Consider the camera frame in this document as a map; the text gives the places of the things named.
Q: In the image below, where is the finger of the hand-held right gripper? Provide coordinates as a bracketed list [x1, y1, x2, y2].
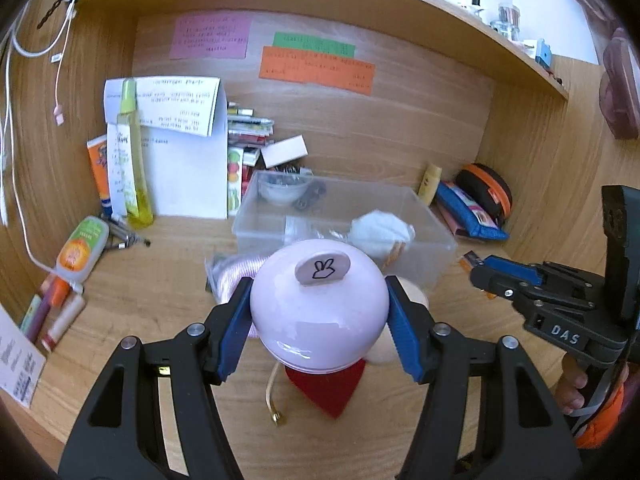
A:
[484, 255, 601, 292]
[470, 264, 589, 312]

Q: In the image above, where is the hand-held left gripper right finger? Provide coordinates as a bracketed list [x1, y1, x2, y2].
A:
[385, 276, 583, 480]

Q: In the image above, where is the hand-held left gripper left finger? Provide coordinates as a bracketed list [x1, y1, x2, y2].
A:
[58, 277, 254, 480]

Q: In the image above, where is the beige round sponge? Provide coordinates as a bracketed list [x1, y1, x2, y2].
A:
[367, 276, 431, 366]

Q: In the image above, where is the pink striped plastic bag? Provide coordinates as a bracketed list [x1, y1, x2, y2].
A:
[205, 252, 267, 338]

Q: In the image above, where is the pink round lidded jar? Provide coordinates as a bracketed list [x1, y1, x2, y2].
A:
[249, 239, 391, 374]

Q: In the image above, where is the clear plastic storage box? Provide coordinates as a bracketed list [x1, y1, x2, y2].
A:
[232, 170, 458, 292]

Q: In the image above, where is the person's right forearm orange sleeve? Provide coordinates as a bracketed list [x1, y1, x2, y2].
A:
[574, 362, 630, 450]

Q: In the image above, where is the wooden desktop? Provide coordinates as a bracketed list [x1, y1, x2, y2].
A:
[0, 150, 640, 480]

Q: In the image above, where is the person's right hand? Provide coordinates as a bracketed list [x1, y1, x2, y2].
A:
[556, 354, 590, 412]

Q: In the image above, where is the blue fabric pouch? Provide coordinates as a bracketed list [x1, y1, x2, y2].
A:
[434, 180, 511, 242]

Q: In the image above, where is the pink wallet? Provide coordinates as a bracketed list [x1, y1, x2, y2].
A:
[434, 199, 472, 237]

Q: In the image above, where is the small wooden clothespin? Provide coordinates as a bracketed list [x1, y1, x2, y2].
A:
[381, 241, 407, 267]

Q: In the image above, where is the black orange round case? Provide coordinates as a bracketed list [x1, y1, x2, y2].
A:
[454, 162, 514, 228]

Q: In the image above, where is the red felt piece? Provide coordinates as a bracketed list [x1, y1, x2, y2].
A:
[284, 360, 367, 419]

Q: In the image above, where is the white crumpled cloth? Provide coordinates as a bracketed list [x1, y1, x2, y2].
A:
[349, 210, 417, 262]

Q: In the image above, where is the cream tube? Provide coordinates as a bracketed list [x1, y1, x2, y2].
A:
[417, 162, 444, 206]

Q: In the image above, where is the small clear bowl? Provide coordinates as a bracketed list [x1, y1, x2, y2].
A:
[259, 175, 307, 207]

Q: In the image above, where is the fruit sticker sheet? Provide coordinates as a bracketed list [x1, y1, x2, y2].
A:
[227, 147, 246, 217]

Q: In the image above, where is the black binder clip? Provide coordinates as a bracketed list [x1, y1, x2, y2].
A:
[294, 183, 327, 211]

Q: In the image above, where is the white paper sheet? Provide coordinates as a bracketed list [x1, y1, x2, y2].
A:
[107, 122, 229, 220]

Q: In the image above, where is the white red lip balm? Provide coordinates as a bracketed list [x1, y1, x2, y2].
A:
[41, 294, 87, 353]

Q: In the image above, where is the pile of metal binder clips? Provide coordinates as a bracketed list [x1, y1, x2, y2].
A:
[272, 161, 315, 178]

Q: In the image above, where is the white bottle orange label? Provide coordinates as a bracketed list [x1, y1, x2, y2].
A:
[55, 215, 110, 287]

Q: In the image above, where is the orange marker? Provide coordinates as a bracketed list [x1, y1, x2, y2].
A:
[47, 276, 72, 311]

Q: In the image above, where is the small white box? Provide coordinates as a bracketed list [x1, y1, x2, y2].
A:
[261, 135, 309, 169]

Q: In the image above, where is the purple marker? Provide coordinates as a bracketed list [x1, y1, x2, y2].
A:
[24, 287, 57, 343]

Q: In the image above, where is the yellow spray bottle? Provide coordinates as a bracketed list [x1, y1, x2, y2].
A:
[116, 78, 155, 226]

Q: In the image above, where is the stack of booklets and pens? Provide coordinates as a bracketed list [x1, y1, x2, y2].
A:
[227, 101, 276, 150]

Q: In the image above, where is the orange tube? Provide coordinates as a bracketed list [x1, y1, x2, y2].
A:
[86, 135, 114, 211]

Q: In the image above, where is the small blue toy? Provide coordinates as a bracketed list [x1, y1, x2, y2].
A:
[533, 39, 554, 69]

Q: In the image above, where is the white printed card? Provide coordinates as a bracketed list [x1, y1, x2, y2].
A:
[0, 305, 48, 409]

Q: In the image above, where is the folded white written paper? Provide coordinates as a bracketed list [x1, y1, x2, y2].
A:
[103, 76, 228, 137]

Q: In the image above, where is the small glass jar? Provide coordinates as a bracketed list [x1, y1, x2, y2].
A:
[491, 4, 522, 42]

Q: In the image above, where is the orange paper note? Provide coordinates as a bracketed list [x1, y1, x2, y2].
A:
[258, 46, 377, 96]

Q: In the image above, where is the green paper note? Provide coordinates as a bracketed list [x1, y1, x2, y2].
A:
[273, 32, 356, 59]

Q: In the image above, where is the pink paper note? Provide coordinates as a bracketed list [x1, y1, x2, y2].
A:
[169, 13, 252, 61]

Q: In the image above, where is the gold cord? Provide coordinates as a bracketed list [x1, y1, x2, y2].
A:
[265, 364, 287, 428]

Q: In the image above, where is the white cable pink plug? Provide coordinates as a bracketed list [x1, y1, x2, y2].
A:
[52, 0, 78, 127]

